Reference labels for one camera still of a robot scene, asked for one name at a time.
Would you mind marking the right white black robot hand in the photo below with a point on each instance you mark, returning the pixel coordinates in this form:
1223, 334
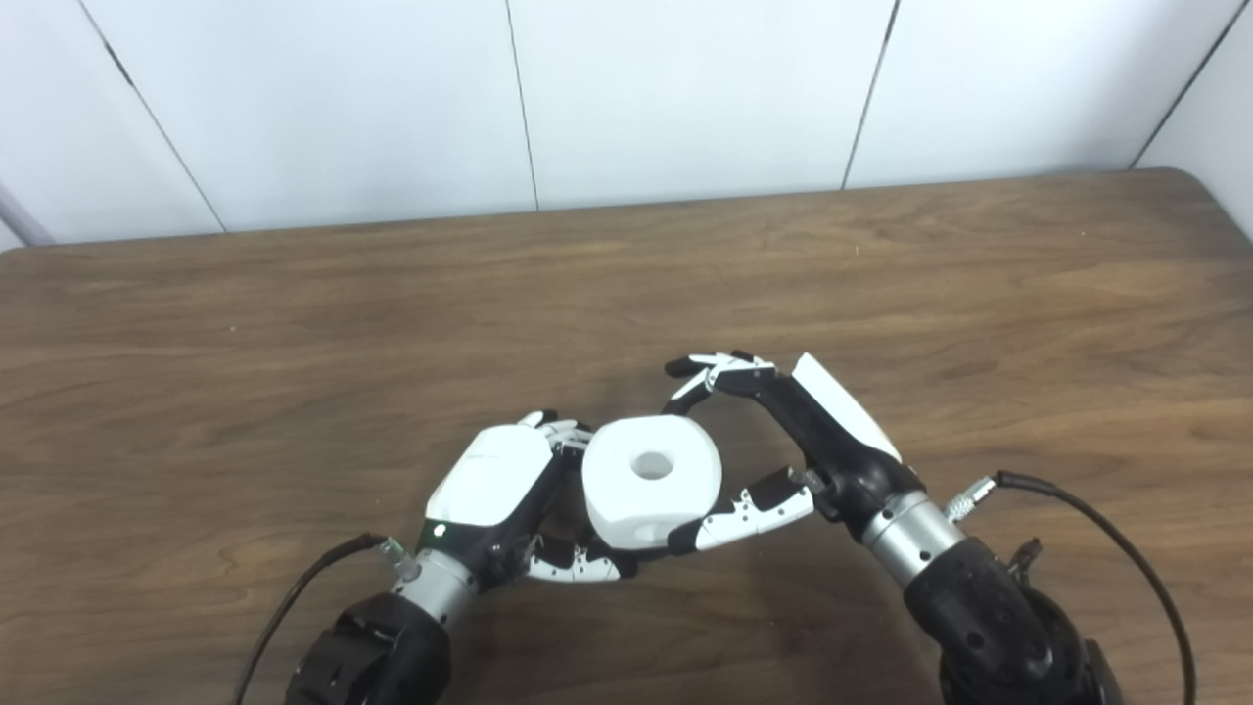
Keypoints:
832, 431

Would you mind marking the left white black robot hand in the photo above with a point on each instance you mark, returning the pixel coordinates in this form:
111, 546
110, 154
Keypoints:
485, 480

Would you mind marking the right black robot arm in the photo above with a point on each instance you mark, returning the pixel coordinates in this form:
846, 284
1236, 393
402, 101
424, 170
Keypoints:
979, 607

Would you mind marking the grey wall corner strip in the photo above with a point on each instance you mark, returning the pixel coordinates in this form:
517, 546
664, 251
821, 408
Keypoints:
22, 217

